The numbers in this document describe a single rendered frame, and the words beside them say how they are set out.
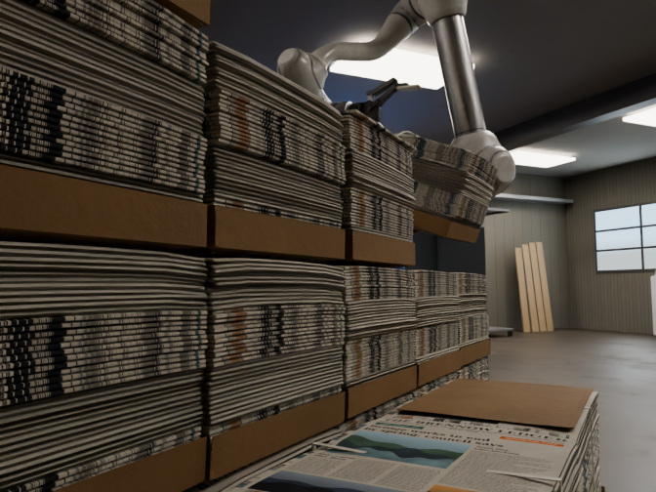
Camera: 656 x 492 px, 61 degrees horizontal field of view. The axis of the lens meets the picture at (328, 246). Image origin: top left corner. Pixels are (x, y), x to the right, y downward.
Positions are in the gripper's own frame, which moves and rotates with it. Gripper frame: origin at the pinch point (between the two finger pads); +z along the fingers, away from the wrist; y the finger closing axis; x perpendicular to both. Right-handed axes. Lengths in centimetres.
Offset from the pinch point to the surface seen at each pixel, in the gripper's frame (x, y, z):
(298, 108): 90, 25, 18
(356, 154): 75, 28, 19
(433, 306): 40, 52, 21
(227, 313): 105, 50, 21
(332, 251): 82, 43, 20
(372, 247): 70, 42, 20
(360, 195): 73, 34, 19
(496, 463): 86, 66, 45
